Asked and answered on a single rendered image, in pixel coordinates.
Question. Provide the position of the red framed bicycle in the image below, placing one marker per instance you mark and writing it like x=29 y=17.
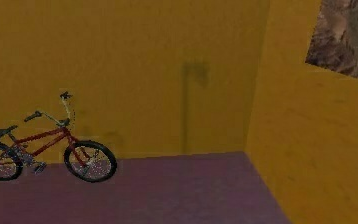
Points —
x=50 y=134

